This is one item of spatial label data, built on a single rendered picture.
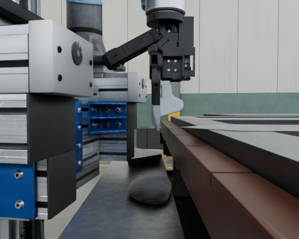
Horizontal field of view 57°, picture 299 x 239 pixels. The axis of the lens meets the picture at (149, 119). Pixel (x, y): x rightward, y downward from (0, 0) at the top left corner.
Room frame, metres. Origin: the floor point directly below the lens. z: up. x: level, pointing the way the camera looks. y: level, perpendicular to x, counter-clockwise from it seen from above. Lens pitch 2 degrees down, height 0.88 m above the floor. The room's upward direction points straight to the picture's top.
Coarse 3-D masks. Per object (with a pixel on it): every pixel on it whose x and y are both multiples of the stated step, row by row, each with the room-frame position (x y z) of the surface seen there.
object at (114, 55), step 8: (152, 32) 0.50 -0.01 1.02; (136, 40) 0.50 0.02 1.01; (144, 40) 0.50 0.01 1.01; (152, 40) 0.50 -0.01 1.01; (120, 48) 0.50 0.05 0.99; (128, 48) 0.50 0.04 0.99; (136, 48) 0.50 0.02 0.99; (144, 48) 0.51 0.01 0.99; (104, 56) 0.50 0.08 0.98; (112, 56) 0.50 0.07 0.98; (120, 56) 0.50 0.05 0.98; (128, 56) 0.50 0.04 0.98; (136, 56) 0.54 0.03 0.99; (112, 64) 0.50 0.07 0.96; (120, 64) 0.51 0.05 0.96
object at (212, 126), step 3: (192, 126) 0.54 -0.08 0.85; (195, 126) 0.54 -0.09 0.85; (198, 126) 0.54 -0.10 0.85; (201, 126) 0.54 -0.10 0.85; (204, 126) 0.54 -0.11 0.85; (207, 126) 0.54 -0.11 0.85; (210, 126) 0.54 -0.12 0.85; (213, 126) 0.54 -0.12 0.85; (216, 126) 0.54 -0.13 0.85; (219, 126) 0.54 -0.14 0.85; (222, 126) 0.54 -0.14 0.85; (213, 129) 0.46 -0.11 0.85; (216, 129) 0.46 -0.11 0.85; (219, 129) 0.46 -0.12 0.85; (222, 129) 0.45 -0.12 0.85; (225, 129) 0.45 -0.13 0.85; (228, 129) 0.45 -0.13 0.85; (231, 129) 0.45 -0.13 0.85; (234, 129) 0.45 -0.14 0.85
